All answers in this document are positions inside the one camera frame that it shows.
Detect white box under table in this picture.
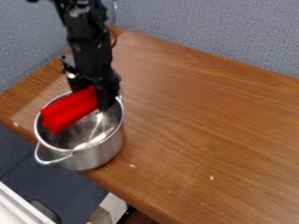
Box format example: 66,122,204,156
0,181,61,224

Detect metal pot with handle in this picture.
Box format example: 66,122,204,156
33,94,125,171

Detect red block object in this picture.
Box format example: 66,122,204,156
41,86,98,134

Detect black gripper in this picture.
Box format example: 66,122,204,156
60,34,120,112

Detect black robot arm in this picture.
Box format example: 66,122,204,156
48,0,121,111

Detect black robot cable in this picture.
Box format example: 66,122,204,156
106,27,118,49

